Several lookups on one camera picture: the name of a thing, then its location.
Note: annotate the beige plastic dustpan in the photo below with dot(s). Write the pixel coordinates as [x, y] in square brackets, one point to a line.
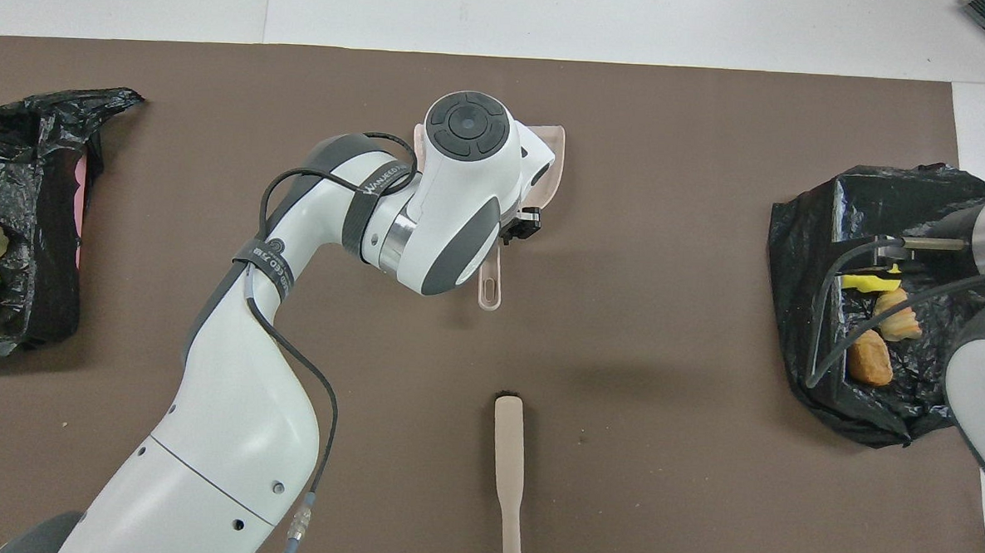
[547, 171]

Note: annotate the brown fried nugget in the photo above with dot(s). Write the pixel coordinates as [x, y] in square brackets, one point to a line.
[870, 357]

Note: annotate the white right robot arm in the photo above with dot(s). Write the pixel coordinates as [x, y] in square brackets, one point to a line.
[982, 389]

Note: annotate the beige hand brush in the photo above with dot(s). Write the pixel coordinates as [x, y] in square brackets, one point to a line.
[508, 452]

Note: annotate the large yellow green sponge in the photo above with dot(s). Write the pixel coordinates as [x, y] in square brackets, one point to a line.
[870, 283]

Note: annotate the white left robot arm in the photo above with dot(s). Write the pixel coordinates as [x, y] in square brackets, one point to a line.
[228, 431]

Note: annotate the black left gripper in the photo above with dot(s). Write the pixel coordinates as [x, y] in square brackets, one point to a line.
[521, 225]

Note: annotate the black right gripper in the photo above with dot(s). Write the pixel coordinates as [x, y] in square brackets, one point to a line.
[886, 252]

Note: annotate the black bag lined pink bin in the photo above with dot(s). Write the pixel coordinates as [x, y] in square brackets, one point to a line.
[32, 165]

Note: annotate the pale striped bread chunk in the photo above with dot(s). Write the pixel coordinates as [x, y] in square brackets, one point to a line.
[898, 323]

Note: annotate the brown table mat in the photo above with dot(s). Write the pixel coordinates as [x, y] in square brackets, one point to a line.
[616, 481]

